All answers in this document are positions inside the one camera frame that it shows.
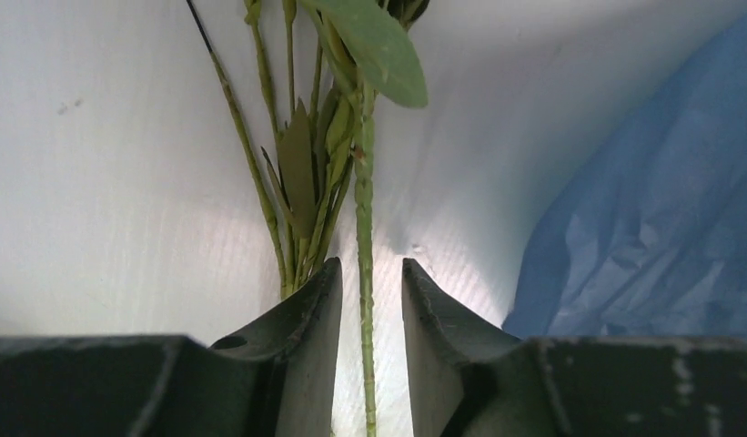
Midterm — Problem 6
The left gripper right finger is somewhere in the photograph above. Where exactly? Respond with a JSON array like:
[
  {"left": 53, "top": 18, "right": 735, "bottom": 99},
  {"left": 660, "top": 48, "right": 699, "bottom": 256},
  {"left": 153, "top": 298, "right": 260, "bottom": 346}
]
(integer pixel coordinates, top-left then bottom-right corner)
[{"left": 401, "top": 259, "right": 747, "bottom": 436}]

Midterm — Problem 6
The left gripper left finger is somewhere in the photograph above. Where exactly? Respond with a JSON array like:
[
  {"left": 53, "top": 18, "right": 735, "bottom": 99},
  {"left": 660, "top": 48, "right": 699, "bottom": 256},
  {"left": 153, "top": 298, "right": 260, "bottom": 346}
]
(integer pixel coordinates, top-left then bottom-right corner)
[{"left": 0, "top": 258, "right": 343, "bottom": 436}]

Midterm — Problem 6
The blue wrapping paper sheet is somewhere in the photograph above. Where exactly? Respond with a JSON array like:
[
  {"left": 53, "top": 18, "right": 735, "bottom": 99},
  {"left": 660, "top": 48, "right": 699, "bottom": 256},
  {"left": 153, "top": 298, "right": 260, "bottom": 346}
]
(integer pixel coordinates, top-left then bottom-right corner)
[{"left": 501, "top": 15, "right": 747, "bottom": 340}]

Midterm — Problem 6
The fake pink flower bouquet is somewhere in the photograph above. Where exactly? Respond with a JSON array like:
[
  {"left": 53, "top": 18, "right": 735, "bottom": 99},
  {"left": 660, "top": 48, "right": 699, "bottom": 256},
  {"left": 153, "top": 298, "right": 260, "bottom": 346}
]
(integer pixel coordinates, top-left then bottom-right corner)
[{"left": 209, "top": 1, "right": 429, "bottom": 436}]

